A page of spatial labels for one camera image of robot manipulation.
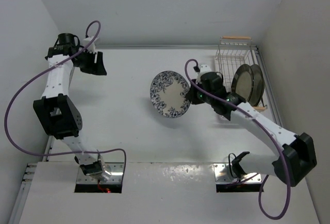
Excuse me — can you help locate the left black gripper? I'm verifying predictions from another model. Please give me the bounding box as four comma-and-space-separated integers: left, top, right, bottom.
74, 48, 107, 76

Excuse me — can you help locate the blue floral plate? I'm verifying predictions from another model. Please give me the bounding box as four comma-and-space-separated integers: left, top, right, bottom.
150, 71, 190, 118

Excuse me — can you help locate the striped dark rim plate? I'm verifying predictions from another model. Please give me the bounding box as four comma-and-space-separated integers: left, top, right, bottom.
231, 64, 254, 101

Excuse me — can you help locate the plain dark rim plate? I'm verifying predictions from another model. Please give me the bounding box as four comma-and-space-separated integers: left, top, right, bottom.
249, 64, 265, 107

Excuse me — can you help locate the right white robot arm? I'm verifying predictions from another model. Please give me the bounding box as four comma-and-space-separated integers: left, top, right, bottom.
186, 71, 317, 187

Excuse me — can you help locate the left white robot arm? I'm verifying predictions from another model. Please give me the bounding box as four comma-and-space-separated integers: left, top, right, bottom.
33, 33, 111, 182

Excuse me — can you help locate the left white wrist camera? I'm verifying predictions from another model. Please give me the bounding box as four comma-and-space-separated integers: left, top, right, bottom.
82, 36, 99, 52

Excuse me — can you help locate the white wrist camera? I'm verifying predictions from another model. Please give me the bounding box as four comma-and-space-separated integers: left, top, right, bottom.
82, 36, 99, 52
194, 64, 212, 84

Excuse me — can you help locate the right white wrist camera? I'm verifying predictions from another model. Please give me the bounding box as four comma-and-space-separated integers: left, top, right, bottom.
194, 64, 212, 84

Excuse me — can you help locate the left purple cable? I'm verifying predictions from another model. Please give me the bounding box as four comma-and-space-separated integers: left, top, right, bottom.
4, 21, 127, 181

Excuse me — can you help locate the metal wire dish rack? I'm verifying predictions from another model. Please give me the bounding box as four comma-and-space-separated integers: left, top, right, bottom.
215, 36, 267, 112

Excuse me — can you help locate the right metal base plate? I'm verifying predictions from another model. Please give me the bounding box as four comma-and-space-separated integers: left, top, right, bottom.
213, 163, 262, 185

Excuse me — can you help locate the metal base plate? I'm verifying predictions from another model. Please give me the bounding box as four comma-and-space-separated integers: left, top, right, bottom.
76, 162, 124, 185
213, 163, 262, 185

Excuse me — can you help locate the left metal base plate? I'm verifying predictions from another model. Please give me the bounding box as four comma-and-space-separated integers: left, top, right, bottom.
76, 162, 124, 185

